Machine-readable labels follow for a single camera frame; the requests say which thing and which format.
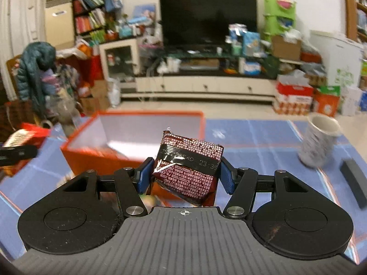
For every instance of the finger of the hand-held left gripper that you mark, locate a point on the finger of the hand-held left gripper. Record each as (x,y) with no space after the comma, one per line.
(17,152)

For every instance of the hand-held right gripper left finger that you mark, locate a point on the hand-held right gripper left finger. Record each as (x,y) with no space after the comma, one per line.
(144,176)

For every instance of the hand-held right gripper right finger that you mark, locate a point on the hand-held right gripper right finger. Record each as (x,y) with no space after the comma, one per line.
(227,177)

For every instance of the dark red snack packet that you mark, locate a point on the dark red snack packet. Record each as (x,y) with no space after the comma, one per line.
(186,169)

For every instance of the orange cardboard box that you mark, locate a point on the orange cardboard box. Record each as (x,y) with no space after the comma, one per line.
(86,149)

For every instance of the tape roll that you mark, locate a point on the tape roll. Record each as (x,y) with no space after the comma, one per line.
(46,124)

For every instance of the blue checked mat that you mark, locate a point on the blue checked mat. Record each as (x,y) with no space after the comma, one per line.
(258,149)

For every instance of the teal puffer jacket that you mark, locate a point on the teal puffer jacket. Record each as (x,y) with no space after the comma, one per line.
(31,71)

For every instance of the white television stand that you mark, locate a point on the white television stand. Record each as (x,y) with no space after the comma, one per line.
(206,86)

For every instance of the white patterned cup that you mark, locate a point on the white patterned cup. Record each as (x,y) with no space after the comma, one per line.
(316,141)

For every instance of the red and white carton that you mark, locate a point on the red and white carton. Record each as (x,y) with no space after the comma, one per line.
(294,98)

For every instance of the white glass-door cabinet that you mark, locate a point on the white glass-door cabinet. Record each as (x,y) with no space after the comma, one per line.
(119,58)

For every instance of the orange and green bag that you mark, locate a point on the orange and green bag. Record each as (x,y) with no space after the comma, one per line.
(326,103)

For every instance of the black rectangular block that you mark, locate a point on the black rectangular block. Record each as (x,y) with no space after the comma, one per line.
(354,182)

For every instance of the blue wipes packet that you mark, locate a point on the blue wipes packet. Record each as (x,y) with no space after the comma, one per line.
(251,43)

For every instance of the beige standing air conditioner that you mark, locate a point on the beige standing air conditioner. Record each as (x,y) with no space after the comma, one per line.
(58,20)

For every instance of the brown cardboard box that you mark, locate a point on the brown cardboard box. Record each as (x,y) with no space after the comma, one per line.
(286,48)

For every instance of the white curtain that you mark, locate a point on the white curtain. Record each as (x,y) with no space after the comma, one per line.
(20,8)

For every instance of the white floor appliance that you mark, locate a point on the white floor appliance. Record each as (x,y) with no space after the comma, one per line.
(335,60)

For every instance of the dark bookshelf with books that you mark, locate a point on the dark bookshelf with books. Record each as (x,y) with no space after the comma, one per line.
(87,8)

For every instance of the black flat television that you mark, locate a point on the black flat television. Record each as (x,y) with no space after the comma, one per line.
(208,17)

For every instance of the green plastic drawer unit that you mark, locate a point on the green plastic drawer unit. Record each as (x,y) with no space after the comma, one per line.
(278,17)

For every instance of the wooden shelf unit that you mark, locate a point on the wooden shelf unit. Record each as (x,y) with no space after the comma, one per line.
(354,5)

